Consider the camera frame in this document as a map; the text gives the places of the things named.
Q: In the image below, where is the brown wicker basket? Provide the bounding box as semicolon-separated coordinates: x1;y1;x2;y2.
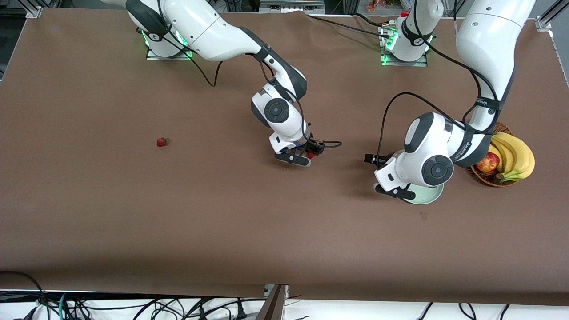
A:
469;122;518;188

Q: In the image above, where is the long black cable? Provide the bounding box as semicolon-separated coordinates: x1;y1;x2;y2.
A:
306;13;393;40

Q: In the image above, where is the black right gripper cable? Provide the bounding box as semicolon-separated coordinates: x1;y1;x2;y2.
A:
158;27;343;149

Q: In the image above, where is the orange red object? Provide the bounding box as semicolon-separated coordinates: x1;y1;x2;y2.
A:
367;0;403;12

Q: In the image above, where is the short black cable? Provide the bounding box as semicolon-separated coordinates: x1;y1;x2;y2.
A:
350;12;385;27

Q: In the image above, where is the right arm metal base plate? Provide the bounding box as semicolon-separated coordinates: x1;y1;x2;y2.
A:
146;44;193;61

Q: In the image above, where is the thick black cable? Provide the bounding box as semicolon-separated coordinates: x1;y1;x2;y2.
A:
0;270;47;320

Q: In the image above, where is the short yellow banana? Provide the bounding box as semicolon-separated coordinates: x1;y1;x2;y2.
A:
488;144;505;174

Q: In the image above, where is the red apple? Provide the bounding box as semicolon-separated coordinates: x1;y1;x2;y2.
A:
476;152;500;173

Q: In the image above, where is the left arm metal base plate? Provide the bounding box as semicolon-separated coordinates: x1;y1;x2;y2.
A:
380;24;428;67

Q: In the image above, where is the grey metal device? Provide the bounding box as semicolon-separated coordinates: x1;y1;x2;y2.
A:
259;0;325;13

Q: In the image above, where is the aluminium frame post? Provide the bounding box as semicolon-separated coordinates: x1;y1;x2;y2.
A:
256;284;289;320

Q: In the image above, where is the light green round plate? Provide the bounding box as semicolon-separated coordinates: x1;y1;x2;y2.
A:
402;183;445;205

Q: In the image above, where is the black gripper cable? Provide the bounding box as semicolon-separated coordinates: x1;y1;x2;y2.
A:
376;0;505;157
158;27;343;149

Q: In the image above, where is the brown table cover sheet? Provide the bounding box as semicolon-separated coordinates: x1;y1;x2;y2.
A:
0;8;569;307

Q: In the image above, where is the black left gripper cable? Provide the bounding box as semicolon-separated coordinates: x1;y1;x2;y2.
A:
376;0;505;157

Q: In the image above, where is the aluminium frame profile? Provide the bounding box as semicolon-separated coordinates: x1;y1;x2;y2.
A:
536;0;569;32
12;0;44;19

